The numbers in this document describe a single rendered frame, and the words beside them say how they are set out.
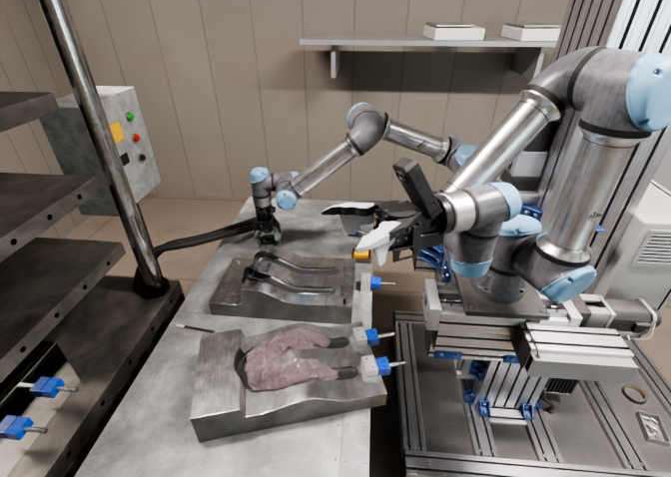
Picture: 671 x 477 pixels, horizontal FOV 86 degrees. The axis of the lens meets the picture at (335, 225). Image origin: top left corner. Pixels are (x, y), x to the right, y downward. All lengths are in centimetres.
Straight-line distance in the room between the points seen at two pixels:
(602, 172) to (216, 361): 102
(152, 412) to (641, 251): 146
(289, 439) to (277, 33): 286
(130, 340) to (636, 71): 148
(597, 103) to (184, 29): 313
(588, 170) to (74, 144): 145
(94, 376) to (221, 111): 262
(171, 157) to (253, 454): 322
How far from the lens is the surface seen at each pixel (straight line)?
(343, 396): 107
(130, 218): 139
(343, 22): 320
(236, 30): 337
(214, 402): 105
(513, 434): 191
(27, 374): 126
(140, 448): 118
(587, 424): 208
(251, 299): 129
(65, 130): 149
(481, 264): 76
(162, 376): 129
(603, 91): 83
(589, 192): 88
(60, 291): 133
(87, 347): 150
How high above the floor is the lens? 177
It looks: 33 degrees down
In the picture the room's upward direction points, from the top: straight up
